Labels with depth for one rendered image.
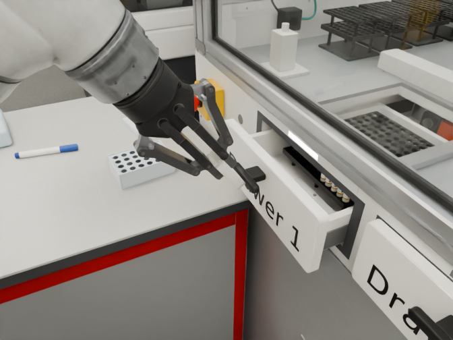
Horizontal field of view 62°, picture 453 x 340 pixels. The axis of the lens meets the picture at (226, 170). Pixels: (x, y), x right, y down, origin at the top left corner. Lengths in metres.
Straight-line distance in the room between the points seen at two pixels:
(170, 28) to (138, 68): 0.92
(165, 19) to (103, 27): 0.93
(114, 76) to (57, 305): 0.54
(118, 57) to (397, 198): 0.34
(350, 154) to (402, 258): 0.14
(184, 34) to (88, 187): 0.68
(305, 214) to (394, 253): 0.12
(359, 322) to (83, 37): 0.54
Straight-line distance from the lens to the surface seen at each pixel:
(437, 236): 0.47
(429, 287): 0.48
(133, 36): 0.40
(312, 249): 0.53
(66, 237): 0.75
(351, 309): 0.66
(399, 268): 0.50
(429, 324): 0.46
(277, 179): 0.56
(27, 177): 0.93
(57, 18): 0.36
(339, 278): 0.65
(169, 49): 1.33
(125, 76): 0.40
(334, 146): 0.54
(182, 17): 1.31
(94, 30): 0.37
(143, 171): 0.81
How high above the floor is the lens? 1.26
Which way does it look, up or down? 37 degrees down
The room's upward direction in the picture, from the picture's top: straight up
